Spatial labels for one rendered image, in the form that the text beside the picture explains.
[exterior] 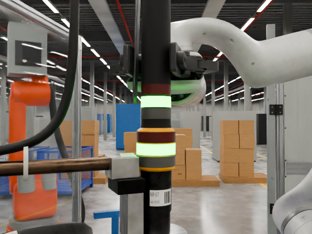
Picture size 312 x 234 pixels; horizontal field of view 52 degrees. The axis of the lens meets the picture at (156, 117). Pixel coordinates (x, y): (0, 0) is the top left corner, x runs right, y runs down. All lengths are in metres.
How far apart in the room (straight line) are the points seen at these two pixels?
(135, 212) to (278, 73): 0.40
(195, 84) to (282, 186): 1.84
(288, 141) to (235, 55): 1.59
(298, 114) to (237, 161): 6.41
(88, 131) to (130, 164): 7.97
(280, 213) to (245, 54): 0.54
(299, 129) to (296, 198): 1.25
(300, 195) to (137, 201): 0.67
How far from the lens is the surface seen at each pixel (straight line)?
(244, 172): 8.62
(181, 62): 0.35
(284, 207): 1.00
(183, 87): 0.41
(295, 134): 2.18
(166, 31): 0.36
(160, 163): 0.34
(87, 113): 10.91
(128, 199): 0.34
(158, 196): 0.35
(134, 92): 0.36
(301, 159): 2.20
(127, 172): 0.33
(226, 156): 8.44
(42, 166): 0.33
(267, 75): 0.62
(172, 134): 0.35
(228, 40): 0.62
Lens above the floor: 1.58
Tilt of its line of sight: 1 degrees up
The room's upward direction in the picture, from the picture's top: straight up
